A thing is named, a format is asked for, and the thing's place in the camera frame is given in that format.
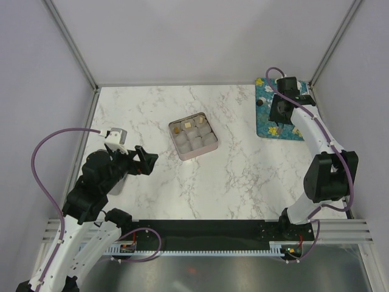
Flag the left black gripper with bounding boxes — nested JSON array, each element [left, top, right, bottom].
[[103, 144, 158, 192]]

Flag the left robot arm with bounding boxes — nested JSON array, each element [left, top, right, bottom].
[[17, 145, 158, 291]]

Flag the white cable duct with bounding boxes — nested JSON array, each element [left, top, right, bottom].
[[103, 243, 284, 257]]

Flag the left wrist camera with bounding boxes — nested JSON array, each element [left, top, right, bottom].
[[104, 128, 128, 155]]

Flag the pink chocolate tin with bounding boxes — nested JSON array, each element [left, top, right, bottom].
[[168, 112, 219, 161]]

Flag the blue floral tray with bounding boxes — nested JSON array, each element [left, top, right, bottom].
[[255, 78, 303, 141]]

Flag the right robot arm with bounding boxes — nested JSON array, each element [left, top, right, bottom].
[[269, 77, 359, 240]]

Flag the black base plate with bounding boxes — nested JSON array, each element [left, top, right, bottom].
[[131, 220, 314, 251]]

